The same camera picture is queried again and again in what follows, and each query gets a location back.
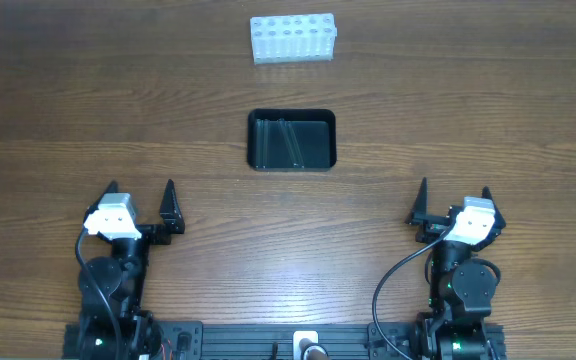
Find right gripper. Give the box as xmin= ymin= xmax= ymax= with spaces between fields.
xmin=405 ymin=177 xmax=508 ymax=244

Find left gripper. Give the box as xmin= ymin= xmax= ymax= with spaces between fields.
xmin=83 ymin=178 xmax=186 ymax=246

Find clear test tube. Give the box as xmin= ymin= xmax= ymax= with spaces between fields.
xmin=254 ymin=118 xmax=264 ymax=169
xmin=286 ymin=122 xmax=304 ymax=167
xmin=276 ymin=118 xmax=300 ymax=168

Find black tray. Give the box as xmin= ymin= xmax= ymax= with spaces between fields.
xmin=246 ymin=108 xmax=338 ymax=173

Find white test tube rack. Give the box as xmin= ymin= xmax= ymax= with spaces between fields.
xmin=249 ymin=12 xmax=339 ymax=65

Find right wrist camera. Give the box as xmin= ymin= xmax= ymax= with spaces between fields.
xmin=445 ymin=196 xmax=497 ymax=246

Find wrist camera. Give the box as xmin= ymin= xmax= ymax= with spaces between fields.
xmin=83 ymin=192 xmax=143 ymax=242
xmin=445 ymin=196 xmax=497 ymax=246

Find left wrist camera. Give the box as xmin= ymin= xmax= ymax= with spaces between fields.
xmin=83 ymin=192 xmax=143 ymax=242

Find black cable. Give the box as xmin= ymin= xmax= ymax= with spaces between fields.
xmin=371 ymin=227 xmax=457 ymax=360
xmin=74 ymin=228 xmax=124 ymax=360

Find mounting rail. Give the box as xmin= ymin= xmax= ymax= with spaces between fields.
xmin=62 ymin=319 xmax=509 ymax=360

